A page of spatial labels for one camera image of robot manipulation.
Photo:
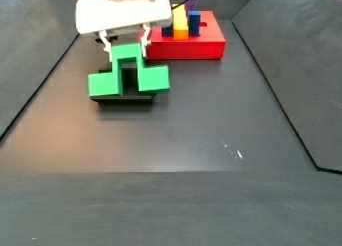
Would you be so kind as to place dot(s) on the black angle fixture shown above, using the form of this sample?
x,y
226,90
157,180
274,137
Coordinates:
x,y
131,95

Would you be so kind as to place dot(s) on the blue post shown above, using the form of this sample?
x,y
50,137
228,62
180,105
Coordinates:
x,y
168,32
194,23

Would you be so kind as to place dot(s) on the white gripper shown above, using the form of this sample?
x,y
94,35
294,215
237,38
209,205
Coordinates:
x,y
122,16

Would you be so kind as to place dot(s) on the blue post right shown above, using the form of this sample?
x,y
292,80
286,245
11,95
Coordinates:
x,y
168,32

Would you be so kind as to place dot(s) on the yellow long bar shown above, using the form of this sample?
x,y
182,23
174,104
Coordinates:
x,y
181,23

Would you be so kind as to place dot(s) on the blue post left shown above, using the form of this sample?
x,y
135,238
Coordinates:
x,y
194,23

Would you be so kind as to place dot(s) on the purple post left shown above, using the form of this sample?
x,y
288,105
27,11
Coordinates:
x,y
190,5

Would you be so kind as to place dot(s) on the green bridge-shaped block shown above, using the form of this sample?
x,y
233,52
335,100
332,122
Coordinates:
x,y
153,77

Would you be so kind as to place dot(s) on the red base board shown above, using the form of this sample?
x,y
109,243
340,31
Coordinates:
x,y
205,47

